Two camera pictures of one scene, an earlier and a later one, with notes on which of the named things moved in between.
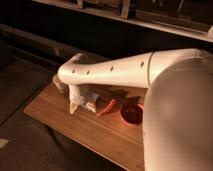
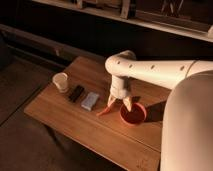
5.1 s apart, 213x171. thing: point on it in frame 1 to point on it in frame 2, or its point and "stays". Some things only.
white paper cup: [62, 86] stays
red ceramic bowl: [132, 113] stays
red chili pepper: [111, 103] stays
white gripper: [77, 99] to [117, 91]
